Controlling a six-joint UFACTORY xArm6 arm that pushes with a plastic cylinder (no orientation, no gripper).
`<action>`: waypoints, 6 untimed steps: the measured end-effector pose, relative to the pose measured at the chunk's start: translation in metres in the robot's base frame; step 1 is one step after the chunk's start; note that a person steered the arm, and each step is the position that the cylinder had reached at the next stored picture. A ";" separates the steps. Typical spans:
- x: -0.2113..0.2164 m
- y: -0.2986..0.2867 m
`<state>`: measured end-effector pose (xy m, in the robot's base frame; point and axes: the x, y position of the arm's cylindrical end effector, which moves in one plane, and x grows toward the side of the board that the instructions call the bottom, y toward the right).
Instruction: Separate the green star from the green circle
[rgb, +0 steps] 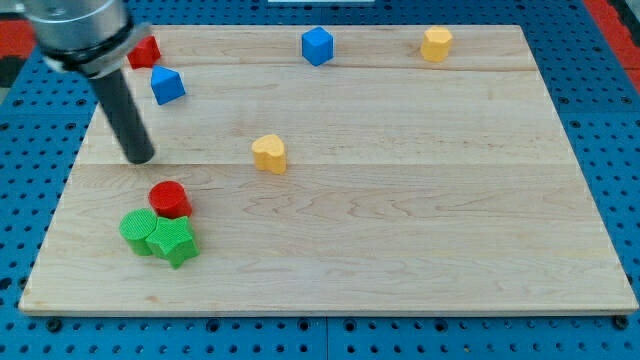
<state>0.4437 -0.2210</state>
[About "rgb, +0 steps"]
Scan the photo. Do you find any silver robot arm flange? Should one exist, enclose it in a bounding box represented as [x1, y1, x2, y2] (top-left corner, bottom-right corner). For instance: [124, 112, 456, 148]
[1, 0, 152, 79]

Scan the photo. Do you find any green star block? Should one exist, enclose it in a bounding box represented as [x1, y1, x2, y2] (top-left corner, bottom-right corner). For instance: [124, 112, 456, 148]
[145, 216, 200, 269]

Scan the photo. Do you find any wooden board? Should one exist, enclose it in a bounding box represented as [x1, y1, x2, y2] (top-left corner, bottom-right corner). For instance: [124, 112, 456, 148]
[19, 25, 638, 317]

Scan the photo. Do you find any yellow heart block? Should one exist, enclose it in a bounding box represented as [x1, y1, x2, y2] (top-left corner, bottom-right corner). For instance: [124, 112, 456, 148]
[251, 134, 287, 174]

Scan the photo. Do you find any blue cube block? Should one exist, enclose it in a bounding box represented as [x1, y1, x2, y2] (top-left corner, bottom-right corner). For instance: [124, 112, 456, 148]
[301, 26, 334, 66]

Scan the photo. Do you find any red cylinder block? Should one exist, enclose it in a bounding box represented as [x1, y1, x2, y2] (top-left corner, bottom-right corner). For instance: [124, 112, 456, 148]
[148, 181, 193, 219]

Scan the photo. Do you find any blue triangular block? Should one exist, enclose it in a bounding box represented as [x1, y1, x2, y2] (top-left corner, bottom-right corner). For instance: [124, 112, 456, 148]
[150, 65, 186, 105]

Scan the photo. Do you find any yellow hexagon block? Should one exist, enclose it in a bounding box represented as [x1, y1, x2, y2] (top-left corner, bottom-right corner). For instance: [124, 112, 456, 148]
[420, 26, 453, 62]

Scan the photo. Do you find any green cylinder block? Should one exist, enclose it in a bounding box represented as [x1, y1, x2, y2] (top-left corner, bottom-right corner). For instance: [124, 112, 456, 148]
[119, 208, 157, 256]

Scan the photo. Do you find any red pentagon block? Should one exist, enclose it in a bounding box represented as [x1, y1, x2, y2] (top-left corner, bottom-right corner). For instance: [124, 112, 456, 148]
[127, 35, 161, 69]

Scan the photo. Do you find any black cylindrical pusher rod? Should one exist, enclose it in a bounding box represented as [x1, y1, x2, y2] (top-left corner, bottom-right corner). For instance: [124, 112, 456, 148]
[89, 70, 155, 164]

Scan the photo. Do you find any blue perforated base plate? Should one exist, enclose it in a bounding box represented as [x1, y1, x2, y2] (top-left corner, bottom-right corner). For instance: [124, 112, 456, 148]
[1, 0, 639, 359]

